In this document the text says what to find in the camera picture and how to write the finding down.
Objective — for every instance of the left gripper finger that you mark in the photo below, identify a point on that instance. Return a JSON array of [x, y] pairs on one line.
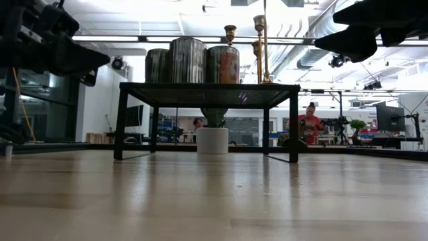
[[73, 55], [89, 77]]

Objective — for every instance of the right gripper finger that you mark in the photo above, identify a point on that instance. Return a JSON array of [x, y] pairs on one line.
[[354, 41], [384, 11]]

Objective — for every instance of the ribbed silver candle tin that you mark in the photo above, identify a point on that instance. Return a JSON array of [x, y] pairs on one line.
[[156, 67]]

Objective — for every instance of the tall gold candlestick holder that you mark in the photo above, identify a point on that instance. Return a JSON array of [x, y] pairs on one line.
[[266, 40]]

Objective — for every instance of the jasmine musk scented candle tin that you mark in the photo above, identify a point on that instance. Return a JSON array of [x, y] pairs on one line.
[[187, 60]]

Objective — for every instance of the orange label candle tin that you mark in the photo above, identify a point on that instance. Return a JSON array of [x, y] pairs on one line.
[[227, 67]]

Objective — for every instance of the black ceiling spotlight cluster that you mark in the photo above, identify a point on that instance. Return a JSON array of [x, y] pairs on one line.
[[337, 61]]

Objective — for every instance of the light wooden crate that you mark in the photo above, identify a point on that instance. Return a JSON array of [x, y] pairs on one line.
[[97, 138]]

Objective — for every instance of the overhead light bar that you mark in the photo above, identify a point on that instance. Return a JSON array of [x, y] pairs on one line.
[[142, 39]]

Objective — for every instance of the small green potted plant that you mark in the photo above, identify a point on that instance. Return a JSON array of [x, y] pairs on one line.
[[357, 124]]

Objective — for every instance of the black desk monitor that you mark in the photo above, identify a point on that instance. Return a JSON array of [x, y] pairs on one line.
[[389, 117]]

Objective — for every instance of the person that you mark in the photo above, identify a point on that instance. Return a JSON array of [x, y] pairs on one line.
[[312, 124], [198, 122]]

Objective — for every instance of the black perforated metal stand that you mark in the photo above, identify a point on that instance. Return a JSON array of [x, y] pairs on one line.
[[209, 95]]

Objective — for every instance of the snake plant in white pot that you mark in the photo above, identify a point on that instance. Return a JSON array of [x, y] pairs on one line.
[[212, 140]]

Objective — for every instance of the silver ventilation duct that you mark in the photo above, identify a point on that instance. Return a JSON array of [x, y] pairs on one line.
[[311, 57]]

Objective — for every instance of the black wall monitor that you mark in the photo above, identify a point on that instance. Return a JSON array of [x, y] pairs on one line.
[[135, 115]]

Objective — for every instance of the black background frame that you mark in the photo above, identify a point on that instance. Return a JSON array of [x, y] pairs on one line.
[[340, 100]]

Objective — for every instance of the black table rail frame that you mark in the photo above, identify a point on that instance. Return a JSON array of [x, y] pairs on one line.
[[401, 154]]

